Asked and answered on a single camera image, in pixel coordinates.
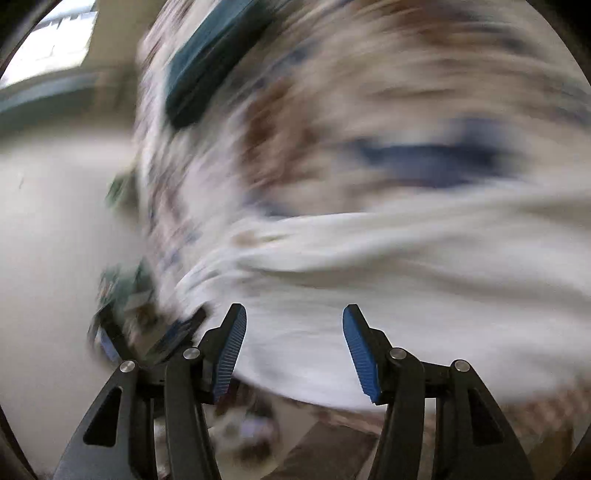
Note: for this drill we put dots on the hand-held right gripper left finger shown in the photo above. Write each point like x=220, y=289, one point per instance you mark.
x=229, y=350

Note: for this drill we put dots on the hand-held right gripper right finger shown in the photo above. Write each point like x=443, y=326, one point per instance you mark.
x=362, y=350

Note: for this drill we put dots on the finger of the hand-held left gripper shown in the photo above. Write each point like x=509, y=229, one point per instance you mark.
x=111, y=340
x=191, y=325

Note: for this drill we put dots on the white pants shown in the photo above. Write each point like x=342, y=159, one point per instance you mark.
x=369, y=300

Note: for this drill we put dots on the floral printed blanket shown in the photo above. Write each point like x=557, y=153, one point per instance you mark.
x=323, y=115

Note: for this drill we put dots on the dark teal quilt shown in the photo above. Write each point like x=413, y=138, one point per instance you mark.
x=207, y=64

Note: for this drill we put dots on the window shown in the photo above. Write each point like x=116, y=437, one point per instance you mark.
x=46, y=41

